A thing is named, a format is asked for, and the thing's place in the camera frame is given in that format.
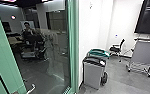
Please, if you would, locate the silver door handle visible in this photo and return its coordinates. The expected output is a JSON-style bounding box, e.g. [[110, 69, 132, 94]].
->
[[23, 83, 37, 94]]

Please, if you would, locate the black office chair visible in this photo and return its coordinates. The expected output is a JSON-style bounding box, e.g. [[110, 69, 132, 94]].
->
[[108, 38, 126, 63]]

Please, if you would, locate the green framed glass partition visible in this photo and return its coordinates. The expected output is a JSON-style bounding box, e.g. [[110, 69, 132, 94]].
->
[[0, 0, 81, 94]]

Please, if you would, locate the large black wall screen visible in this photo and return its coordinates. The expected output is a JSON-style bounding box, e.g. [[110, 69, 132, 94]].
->
[[134, 0, 150, 35]]

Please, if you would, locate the grey rolling whiteboard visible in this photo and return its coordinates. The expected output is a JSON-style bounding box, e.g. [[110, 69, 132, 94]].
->
[[125, 37, 150, 78]]

